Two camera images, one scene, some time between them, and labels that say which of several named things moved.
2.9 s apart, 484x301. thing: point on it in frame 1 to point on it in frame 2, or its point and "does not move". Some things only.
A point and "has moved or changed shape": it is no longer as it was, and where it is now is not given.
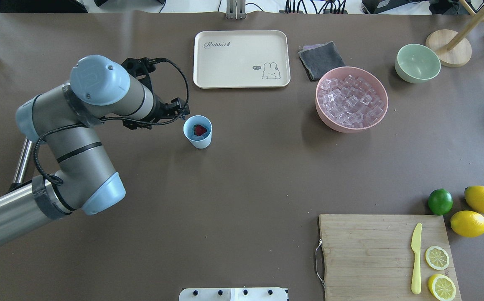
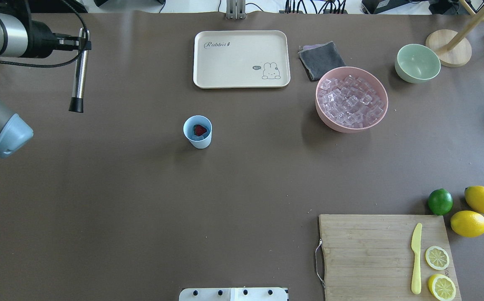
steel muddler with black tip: (21, 164) has moved or changed shape
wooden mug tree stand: (454, 48) does not move
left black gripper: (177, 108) to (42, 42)
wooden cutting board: (369, 257) does not move
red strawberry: (199, 129) does not move
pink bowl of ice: (350, 99) does not move
